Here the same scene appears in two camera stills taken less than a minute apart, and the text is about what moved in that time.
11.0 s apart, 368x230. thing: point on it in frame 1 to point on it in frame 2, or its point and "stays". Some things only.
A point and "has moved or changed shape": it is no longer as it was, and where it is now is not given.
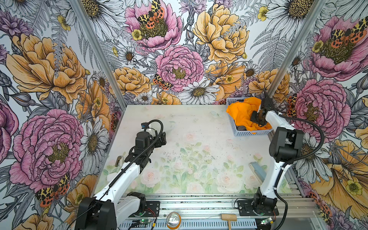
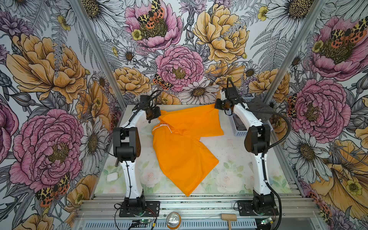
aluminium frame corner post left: (100, 51) stays
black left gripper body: (155, 143) to (154, 112)
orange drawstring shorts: (242, 110) has moved or changed shape
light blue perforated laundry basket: (241, 131) stays
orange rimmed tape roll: (173, 220) stays
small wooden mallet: (229, 217) stays
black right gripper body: (256, 117) to (223, 104)
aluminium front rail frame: (203, 212) stays
